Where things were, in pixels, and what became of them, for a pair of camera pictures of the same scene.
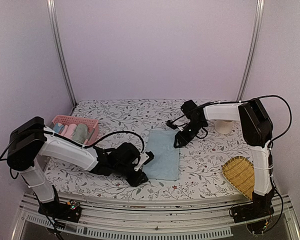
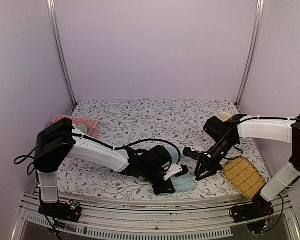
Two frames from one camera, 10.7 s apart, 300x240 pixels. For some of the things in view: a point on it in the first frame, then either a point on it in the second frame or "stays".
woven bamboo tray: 240,170 stays
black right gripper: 184,139 → 213,171
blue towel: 165,164 → 185,182
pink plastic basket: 93,124 stays
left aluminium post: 52,20 stays
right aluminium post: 259,10 stays
